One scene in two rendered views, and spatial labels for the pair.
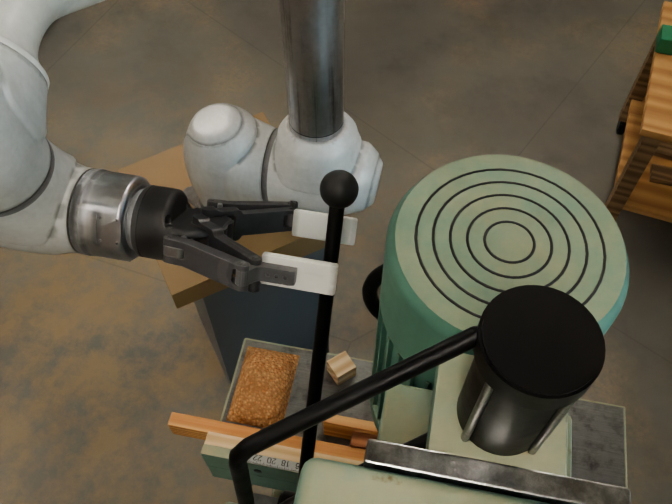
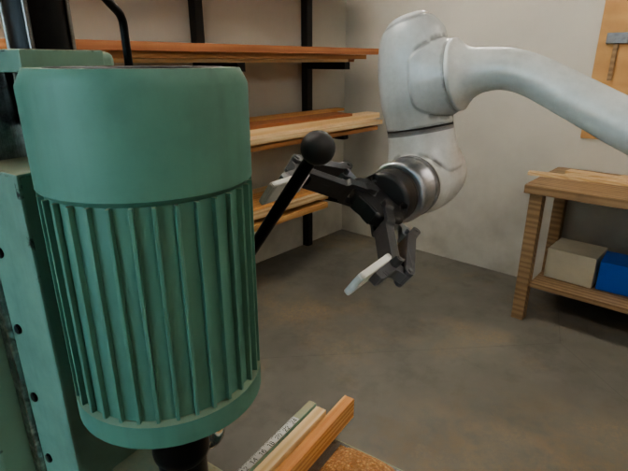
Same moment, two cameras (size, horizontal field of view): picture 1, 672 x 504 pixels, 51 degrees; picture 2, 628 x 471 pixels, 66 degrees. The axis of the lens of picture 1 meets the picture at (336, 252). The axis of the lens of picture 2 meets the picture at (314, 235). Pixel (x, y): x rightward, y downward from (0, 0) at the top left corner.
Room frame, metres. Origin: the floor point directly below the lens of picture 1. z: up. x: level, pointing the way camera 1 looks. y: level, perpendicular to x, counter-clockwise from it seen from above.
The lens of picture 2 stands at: (0.57, -0.45, 1.51)
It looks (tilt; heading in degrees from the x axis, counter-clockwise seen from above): 20 degrees down; 113
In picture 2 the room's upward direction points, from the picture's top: straight up
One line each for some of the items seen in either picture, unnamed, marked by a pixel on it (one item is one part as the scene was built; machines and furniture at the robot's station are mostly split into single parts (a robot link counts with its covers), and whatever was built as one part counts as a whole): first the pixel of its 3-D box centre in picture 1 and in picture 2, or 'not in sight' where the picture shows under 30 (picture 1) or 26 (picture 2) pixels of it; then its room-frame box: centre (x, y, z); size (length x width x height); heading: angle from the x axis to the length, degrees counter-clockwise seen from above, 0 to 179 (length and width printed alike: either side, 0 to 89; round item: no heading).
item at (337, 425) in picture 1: (398, 438); not in sight; (0.33, -0.09, 0.93); 0.22 x 0.01 x 0.06; 79
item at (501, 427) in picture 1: (505, 410); (36, 32); (0.14, -0.10, 1.54); 0.08 x 0.08 x 0.17; 79
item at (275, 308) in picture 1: (253, 286); not in sight; (0.95, 0.22, 0.30); 0.30 x 0.30 x 0.60; 26
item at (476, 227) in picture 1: (473, 337); (158, 247); (0.28, -0.12, 1.35); 0.18 x 0.18 x 0.31
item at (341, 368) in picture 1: (341, 368); not in sight; (0.44, -0.01, 0.92); 0.03 x 0.03 x 0.03; 32
